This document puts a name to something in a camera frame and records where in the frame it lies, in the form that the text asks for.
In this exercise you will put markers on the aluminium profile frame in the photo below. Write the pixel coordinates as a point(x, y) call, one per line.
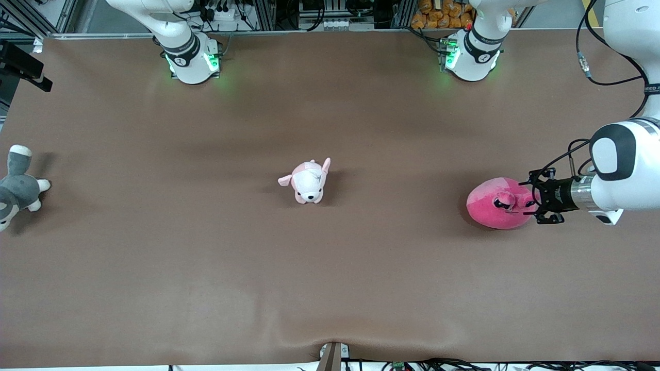
point(56, 15)

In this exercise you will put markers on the grey and white plush husky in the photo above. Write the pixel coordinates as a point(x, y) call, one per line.
point(18, 188)

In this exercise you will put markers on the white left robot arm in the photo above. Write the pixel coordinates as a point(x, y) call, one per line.
point(634, 180)

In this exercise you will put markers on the pink and white plush dog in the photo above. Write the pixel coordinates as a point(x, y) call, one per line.
point(308, 183)

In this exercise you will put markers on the pile of orange packets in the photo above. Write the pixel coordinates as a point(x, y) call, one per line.
point(441, 15)

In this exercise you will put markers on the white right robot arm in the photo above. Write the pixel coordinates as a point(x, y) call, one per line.
point(188, 56)

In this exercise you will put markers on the metal table edge bracket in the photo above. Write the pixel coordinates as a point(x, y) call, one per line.
point(331, 358)

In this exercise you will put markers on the brown table cloth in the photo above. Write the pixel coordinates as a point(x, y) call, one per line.
point(330, 283)

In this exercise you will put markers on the white power strip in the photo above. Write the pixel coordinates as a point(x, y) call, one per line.
point(220, 14)

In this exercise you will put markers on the round hot pink plush toy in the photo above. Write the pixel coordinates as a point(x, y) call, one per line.
point(484, 206)

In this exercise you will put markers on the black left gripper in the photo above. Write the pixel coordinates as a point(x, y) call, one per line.
point(559, 195)

